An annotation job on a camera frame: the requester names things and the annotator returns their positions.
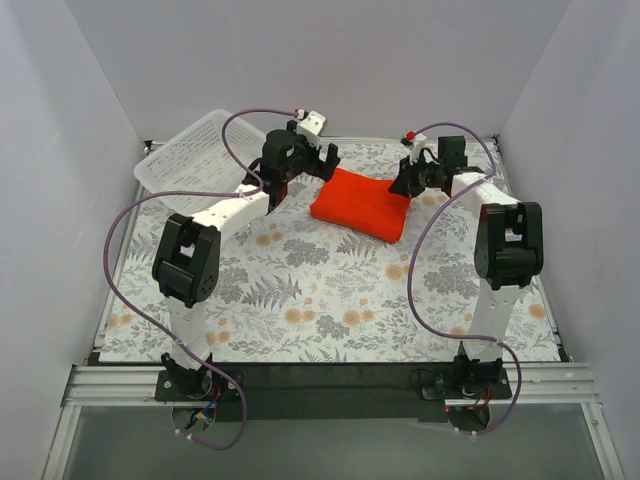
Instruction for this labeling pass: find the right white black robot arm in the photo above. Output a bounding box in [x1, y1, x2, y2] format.
[389, 132, 544, 399]

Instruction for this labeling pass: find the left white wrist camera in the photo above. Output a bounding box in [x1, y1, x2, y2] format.
[295, 109, 326, 149]

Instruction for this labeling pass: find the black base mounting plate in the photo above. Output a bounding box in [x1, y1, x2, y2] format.
[154, 362, 513, 424]

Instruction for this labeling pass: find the aluminium frame rail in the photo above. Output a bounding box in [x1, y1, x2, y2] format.
[44, 363, 624, 479]

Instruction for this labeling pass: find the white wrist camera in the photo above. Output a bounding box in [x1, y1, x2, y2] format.
[401, 131, 427, 164]
[295, 109, 326, 149]

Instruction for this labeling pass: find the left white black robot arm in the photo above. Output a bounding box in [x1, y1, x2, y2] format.
[152, 129, 340, 399]

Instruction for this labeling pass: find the orange t-shirt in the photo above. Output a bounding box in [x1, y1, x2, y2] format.
[310, 168, 411, 244]

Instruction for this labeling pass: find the purple cable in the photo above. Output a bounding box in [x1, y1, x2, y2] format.
[407, 122, 524, 437]
[102, 107, 306, 450]

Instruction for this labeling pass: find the white plastic basket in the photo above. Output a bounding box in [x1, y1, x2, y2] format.
[134, 109, 265, 193]

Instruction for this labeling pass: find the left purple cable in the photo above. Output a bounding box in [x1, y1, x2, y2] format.
[102, 107, 306, 450]

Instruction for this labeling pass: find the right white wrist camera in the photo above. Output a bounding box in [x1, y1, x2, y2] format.
[401, 131, 427, 164]

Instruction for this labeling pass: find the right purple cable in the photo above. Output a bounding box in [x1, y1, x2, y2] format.
[407, 122, 524, 437]

